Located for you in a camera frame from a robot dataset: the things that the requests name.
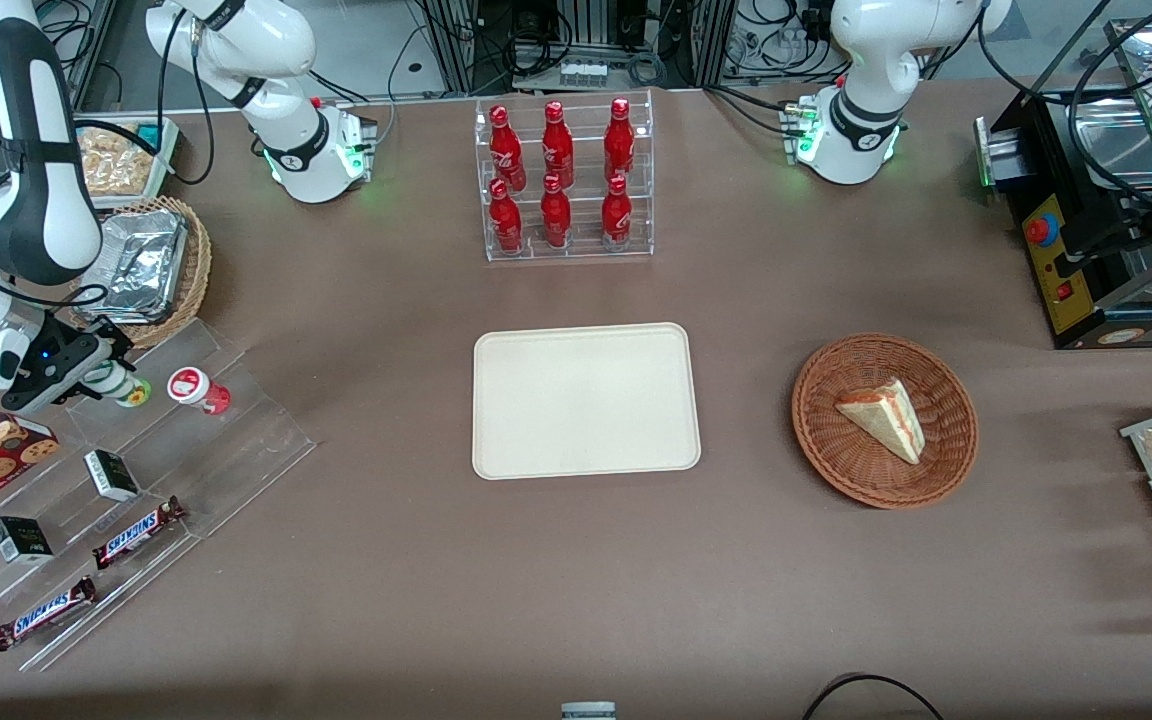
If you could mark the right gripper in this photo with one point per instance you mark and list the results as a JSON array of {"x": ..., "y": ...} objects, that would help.
[{"x": 64, "y": 366}]

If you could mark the green gum bottle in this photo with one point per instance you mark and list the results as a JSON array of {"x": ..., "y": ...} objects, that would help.
[{"x": 131, "y": 392}]

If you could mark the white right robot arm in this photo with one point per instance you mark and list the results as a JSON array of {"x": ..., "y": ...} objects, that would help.
[{"x": 36, "y": 150}]

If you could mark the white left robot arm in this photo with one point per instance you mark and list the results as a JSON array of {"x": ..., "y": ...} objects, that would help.
[{"x": 866, "y": 130}]

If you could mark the red gum bottle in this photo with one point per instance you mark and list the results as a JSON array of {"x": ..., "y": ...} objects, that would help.
[{"x": 191, "y": 388}]

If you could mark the beige plastic tray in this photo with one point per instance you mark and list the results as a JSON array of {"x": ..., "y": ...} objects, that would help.
[{"x": 586, "y": 400}]

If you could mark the small black box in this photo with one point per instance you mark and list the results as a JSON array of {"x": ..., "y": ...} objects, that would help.
[
  {"x": 21, "y": 540},
  {"x": 112, "y": 475}
]

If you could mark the silver foil container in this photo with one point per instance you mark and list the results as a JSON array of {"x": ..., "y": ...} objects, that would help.
[{"x": 146, "y": 260}]

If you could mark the oval wicker basket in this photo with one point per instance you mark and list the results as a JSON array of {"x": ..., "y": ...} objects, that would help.
[{"x": 198, "y": 270}]

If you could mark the black machine with red button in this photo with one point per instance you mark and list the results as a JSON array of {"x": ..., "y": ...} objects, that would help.
[{"x": 1041, "y": 170}]

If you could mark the clear acrylic stepped display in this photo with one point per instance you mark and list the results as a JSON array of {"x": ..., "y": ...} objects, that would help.
[{"x": 236, "y": 440}]

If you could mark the Snickers bar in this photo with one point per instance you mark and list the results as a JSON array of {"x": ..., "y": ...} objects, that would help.
[
  {"x": 136, "y": 533},
  {"x": 44, "y": 613}
]

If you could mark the clear bag of crackers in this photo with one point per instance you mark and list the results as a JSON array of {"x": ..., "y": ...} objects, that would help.
[
  {"x": 111, "y": 138},
  {"x": 121, "y": 172}
]

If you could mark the white snack bin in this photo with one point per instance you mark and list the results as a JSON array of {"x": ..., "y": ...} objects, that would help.
[{"x": 170, "y": 160}]

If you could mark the teal snack pack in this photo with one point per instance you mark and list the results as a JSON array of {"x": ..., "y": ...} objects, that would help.
[{"x": 149, "y": 135}]

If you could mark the wrapped triangle sandwich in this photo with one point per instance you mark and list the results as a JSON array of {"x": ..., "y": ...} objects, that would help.
[{"x": 886, "y": 418}]

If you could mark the red cola bottle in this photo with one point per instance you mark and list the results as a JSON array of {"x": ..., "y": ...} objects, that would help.
[
  {"x": 506, "y": 222},
  {"x": 619, "y": 142},
  {"x": 616, "y": 218},
  {"x": 556, "y": 218},
  {"x": 505, "y": 150},
  {"x": 557, "y": 148}
]

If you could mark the round brown wicker basket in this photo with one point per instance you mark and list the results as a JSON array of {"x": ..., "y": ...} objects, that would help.
[{"x": 836, "y": 450}]

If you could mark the clear acrylic bottle rack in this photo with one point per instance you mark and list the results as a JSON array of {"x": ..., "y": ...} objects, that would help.
[{"x": 586, "y": 255}]

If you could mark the white power strip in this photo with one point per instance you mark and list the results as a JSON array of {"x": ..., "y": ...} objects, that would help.
[{"x": 584, "y": 74}]

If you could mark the small grey block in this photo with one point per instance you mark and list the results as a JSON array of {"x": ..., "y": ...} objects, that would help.
[{"x": 588, "y": 711}]

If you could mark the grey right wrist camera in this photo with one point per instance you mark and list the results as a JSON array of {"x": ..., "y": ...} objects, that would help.
[{"x": 46, "y": 385}]

